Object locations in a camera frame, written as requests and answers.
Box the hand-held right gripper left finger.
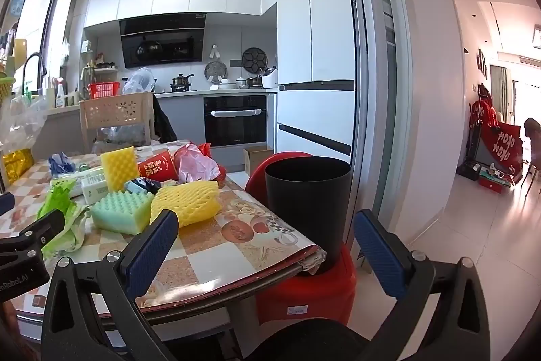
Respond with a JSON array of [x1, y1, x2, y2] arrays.
[[41, 209, 179, 361]]

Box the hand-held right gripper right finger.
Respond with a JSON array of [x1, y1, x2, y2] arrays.
[[353, 209, 503, 361]]

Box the pale green wrapper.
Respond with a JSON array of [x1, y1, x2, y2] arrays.
[[42, 204, 91, 256]]

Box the green plastic bag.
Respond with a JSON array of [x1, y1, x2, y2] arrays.
[[37, 179, 77, 220]]

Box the green sponge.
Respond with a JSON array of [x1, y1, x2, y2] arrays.
[[91, 191, 155, 235]]

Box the large yellow sponge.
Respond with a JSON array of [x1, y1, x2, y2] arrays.
[[150, 181, 221, 228]]

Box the white bottle with green cap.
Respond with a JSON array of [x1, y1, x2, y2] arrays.
[[51, 167, 105, 198]]

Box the dark blue small packet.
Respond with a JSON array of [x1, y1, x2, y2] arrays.
[[124, 177, 162, 196]]

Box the blue bag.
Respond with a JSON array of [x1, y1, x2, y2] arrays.
[[48, 152, 77, 178]]

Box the black trash bin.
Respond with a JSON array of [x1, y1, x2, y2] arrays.
[[265, 157, 352, 275]]

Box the red paper cup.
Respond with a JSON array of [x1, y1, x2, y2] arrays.
[[138, 150, 177, 181]]

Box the small yellow sponge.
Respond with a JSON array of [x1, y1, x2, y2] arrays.
[[100, 146, 140, 193]]

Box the pink plastic bag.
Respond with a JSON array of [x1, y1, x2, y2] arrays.
[[173, 143, 225, 184]]

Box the red snack wrapper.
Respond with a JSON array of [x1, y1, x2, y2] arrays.
[[197, 142, 227, 183]]

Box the gold foil bag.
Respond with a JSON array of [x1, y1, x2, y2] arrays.
[[2, 148, 35, 184]]

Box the red plastic stool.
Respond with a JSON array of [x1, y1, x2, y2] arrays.
[[245, 152, 358, 325]]

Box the clear plastic bags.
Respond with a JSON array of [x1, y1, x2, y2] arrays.
[[0, 94, 49, 150]]

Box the checked printed tablecloth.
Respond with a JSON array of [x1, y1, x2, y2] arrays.
[[0, 140, 326, 319]]

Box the black flat box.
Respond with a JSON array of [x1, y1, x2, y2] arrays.
[[456, 162, 483, 181]]

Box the black cloth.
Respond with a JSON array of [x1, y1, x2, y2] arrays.
[[152, 94, 178, 144]]

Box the cardboard box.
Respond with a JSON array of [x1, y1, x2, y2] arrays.
[[243, 146, 273, 174]]

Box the red flat box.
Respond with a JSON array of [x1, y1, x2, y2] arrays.
[[479, 175, 510, 195]]

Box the beige plastic chair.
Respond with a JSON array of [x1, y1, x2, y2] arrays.
[[79, 91, 155, 154]]

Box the black built-in oven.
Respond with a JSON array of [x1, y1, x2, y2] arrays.
[[203, 94, 268, 148]]

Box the yellow plastic cup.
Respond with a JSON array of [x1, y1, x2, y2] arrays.
[[13, 39, 27, 70]]

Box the red plastic basket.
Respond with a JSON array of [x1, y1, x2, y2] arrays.
[[87, 81, 120, 99]]

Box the black kitchen faucet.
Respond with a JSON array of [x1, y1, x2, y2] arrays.
[[22, 52, 47, 95]]

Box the clear bag on counter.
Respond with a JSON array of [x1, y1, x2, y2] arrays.
[[122, 67, 155, 94]]

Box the black cooking pot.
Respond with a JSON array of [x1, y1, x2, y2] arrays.
[[171, 73, 195, 91]]

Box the red banner decorations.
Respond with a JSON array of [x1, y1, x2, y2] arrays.
[[469, 96, 525, 186]]

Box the grey round trivet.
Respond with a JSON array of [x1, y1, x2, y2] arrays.
[[205, 62, 228, 83]]

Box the kitchen window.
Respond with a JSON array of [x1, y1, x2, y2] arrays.
[[0, 0, 60, 91]]

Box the brown dining chair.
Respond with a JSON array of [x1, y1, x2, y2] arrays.
[[522, 118, 541, 197]]

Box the grey curtain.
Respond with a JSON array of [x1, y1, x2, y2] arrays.
[[490, 65, 510, 125]]

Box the black range hood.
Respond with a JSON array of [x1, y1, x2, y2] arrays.
[[119, 12, 207, 69]]

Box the dark round pan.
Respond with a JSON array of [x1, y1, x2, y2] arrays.
[[242, 47, 268, 74]]

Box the white refrigerator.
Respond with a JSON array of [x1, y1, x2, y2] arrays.
[[276, 0, 356, 156]]

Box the grey sliding door frame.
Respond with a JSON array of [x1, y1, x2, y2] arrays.
[[338, 0, 413, 260]]

